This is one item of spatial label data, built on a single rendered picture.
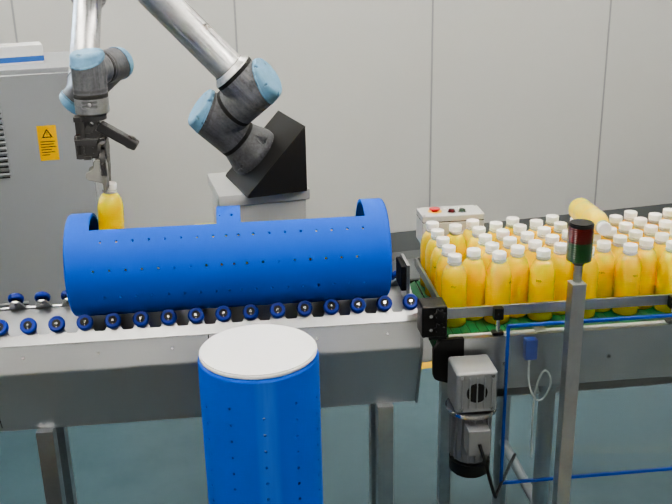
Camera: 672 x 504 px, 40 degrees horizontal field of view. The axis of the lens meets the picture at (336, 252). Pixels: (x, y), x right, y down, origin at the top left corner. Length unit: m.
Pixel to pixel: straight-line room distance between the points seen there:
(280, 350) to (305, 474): 0.30
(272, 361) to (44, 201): 2.09
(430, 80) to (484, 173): 0.70
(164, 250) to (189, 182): 2.87
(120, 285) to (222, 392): 0.54
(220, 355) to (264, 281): 0.39
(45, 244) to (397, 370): 1.91
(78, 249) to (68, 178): 1.49
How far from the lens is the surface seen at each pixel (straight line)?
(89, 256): 2.49
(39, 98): 3.91
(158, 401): 2.68
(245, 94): 3.09
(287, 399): 2.08
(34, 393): 2.69
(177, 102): 5.21
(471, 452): 2.50
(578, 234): 2.33
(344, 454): 3.68
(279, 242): 2.46
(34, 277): 4.11
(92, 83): 2.51
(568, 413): 2.55
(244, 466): 2.16
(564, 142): 5.99
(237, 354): 2.14
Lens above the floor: 1.98
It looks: 20 degrees down
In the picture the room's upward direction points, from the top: 1 degrees counter-clockwise
